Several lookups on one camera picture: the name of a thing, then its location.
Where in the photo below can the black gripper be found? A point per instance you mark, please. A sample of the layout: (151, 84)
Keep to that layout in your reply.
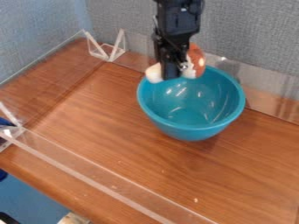
(176, 23)

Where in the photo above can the brown white toy mushroom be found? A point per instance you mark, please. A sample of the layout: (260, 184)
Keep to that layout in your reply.
(191, 72)

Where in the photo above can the blue plastic bowl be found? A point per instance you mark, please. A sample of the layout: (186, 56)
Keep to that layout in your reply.
(192, 109)

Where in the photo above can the clear acrylic back barrier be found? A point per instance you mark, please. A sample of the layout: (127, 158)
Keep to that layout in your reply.
(272, 91)

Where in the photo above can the clear acrylic barrier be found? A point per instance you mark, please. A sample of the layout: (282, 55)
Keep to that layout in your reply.
(272, 91)
(146, 201)

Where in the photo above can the clear acrylic front barrier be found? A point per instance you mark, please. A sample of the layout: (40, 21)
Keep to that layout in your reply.
(146, 201)

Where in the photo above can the clear acrylic corner bracket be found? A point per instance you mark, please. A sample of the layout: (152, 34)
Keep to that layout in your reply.
(105, 51)

